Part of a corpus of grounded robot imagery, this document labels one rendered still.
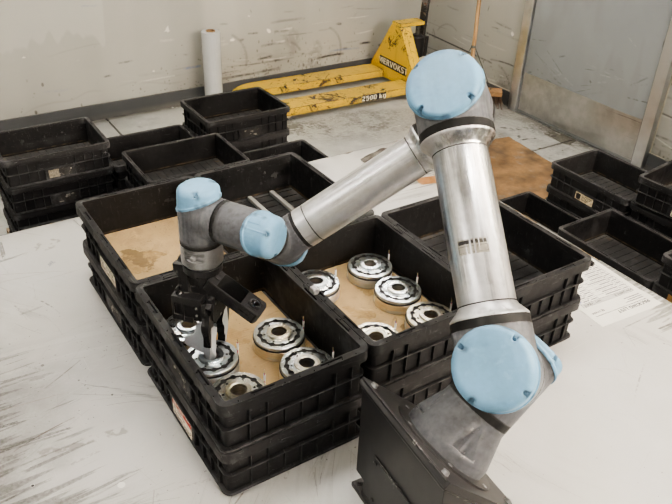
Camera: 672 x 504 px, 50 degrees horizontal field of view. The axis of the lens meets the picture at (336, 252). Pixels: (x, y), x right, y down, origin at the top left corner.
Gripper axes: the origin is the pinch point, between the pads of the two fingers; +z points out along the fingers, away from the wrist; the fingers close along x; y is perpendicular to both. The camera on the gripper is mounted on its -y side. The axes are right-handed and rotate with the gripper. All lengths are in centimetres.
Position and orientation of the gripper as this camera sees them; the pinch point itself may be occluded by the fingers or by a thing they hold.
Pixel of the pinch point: (218, 350)
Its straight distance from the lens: 143.8
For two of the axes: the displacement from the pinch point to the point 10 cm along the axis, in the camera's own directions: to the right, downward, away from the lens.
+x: -2.5, 5.1, -8.2
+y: -9.7, -1.7, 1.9
